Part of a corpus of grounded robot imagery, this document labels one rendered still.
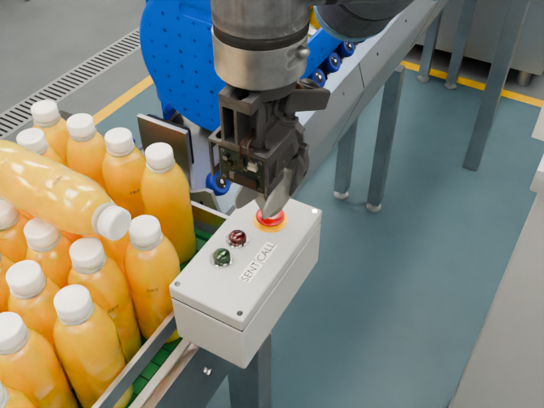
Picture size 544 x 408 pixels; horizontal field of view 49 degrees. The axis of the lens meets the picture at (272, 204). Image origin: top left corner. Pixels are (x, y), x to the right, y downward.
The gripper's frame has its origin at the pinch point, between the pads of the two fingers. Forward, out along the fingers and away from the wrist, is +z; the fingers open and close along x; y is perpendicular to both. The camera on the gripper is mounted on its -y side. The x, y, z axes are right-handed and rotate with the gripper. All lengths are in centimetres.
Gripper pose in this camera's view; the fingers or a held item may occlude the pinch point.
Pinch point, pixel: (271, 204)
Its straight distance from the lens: 74.5
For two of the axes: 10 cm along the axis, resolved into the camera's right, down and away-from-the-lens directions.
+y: -4.9, 6.1, -6.3
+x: 8.7, 3.4, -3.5
